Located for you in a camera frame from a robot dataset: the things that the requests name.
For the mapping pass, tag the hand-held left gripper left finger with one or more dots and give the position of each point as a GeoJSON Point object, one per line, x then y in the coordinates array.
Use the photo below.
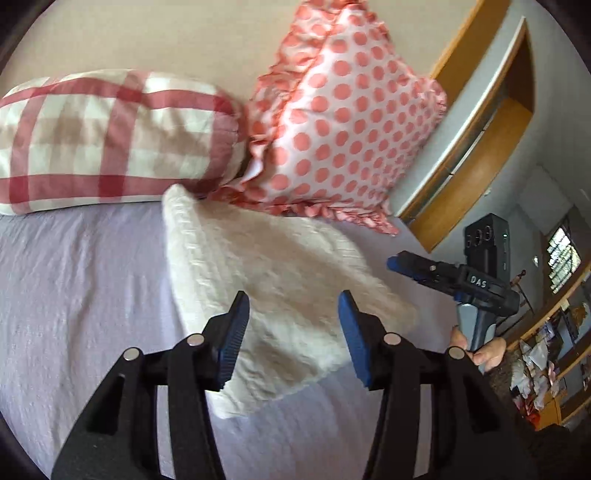
{"type": "Point", "coordinates": [234, 332]}

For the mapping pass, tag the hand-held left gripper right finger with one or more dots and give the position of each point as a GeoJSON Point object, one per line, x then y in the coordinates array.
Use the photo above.
{"type": "Point", "coordinates": [354, 337]}

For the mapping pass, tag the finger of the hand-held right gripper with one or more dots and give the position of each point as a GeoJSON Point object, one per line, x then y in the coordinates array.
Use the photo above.
{"type": "Point", "coordinates": [434, 281]}
{"type": "Point", "coordinates": [406, 264]}

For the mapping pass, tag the white knitted cushion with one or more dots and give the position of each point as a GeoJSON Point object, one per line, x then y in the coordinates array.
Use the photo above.
{"type": "Point", "coordinates": [277, 286]}

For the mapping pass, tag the person's right forearm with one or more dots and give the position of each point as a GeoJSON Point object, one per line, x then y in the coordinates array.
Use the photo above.
{"type": "Point", "coordinates": [531, 438]}

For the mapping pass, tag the person's right hand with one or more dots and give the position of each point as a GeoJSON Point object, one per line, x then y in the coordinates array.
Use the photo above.
{"type": "Point", "coordinates": [489, 353]}

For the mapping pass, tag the barred window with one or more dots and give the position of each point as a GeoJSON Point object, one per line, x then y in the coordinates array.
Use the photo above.
{"type": "Point", "coordinates": [563, 258]}

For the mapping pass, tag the cluttered wooden shelf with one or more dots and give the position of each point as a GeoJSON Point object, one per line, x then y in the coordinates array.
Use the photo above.
{"type": "Point", "coordinates": [549, 364]}

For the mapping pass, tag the wooden headboard shelf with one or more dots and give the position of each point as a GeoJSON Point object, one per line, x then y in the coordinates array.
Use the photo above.
{"type": "Point", "coordinates": [480, 138]}

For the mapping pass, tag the lavender bed sheet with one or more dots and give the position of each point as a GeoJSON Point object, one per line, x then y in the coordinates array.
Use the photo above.
{"type": "Point", "coordinates": [83, 323]}

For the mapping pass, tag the pink polka dot pillow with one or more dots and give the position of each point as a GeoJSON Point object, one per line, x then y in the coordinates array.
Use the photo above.
{"type": "Point", "coordinates": [341, 120]}

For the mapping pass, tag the red plaid pillow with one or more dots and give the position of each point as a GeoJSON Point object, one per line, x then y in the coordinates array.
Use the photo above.
{"type": "Point", "coordinates": [115, 138]}

